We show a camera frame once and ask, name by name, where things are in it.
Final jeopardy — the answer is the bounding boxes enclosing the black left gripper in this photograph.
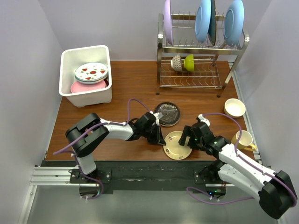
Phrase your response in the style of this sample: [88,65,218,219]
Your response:
[142,123,165,146]

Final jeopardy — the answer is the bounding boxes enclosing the red rimmed cream plate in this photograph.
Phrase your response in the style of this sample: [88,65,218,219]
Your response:
[104,78,109,88]

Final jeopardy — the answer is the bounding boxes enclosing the blue and cream plate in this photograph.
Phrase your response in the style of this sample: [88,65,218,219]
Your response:
[74,78,105,84]

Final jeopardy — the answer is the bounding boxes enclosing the white watermelon pattern plate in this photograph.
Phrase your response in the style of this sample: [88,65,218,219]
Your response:
[74,62,108,80]

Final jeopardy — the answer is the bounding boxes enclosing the pink plate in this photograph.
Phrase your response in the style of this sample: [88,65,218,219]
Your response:
[71,81,107,93]

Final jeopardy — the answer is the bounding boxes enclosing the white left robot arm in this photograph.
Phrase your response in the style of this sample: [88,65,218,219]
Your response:
[65,112,166,183]

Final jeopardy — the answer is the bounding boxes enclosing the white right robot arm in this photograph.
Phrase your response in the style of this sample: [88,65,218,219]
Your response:
[178,121,298,219]

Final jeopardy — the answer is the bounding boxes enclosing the white plastic bin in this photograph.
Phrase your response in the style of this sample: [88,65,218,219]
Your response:
[59,45,112,107]

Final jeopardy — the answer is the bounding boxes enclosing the cream floral small plate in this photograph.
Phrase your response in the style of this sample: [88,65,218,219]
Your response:
[163,131,192,160]

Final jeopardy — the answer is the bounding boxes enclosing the black glossy plate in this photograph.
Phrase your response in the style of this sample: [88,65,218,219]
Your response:
[154,102,181,126]

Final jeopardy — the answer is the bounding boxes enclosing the cream bowl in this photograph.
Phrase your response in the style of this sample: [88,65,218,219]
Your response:
[224,98,246,118]

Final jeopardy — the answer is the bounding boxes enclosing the green bowl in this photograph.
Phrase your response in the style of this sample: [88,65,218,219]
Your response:
[184,54,195,72]

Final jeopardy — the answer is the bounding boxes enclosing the metal dish rack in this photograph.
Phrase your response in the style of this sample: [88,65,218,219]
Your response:
[156,13,249,97]

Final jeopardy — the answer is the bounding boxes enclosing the patterned ceramic bowl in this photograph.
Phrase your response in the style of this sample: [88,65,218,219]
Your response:
[171,54,183,72]

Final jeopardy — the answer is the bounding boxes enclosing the dark teal plate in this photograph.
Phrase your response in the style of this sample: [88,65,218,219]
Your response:
[208,0,217,46]

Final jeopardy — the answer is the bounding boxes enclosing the light blue plate left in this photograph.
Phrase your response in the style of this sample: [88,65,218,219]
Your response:
[195,0,211,43]

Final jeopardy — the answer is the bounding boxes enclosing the light blue plate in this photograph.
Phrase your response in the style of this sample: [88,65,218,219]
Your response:
[195,0,211,43]
[224,0,244,47]

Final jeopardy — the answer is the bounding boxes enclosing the light blue plate right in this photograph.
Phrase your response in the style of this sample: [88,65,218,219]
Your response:
[224,0,244,47]

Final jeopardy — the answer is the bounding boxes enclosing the lilac plate in rack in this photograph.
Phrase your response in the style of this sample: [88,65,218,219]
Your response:
[164,0,173,45]

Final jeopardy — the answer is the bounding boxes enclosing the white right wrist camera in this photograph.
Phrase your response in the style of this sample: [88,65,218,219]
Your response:
[197,114,210,127]

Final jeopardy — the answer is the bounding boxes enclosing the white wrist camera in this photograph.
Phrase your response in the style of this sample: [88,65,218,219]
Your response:
[153,112,163,125]
[197,114,210,127]

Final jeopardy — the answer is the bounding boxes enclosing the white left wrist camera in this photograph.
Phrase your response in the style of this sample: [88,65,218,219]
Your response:
[153,112,163,125]

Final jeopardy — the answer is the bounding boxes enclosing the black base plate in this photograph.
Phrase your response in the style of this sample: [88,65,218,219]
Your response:
[70,160,236,196]

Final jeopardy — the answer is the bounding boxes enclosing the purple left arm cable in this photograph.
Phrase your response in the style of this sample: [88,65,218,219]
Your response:
[53,98,152,200]

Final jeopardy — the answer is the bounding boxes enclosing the aluminium rail frame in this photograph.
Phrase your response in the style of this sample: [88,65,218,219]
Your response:
[18,163,81,224]

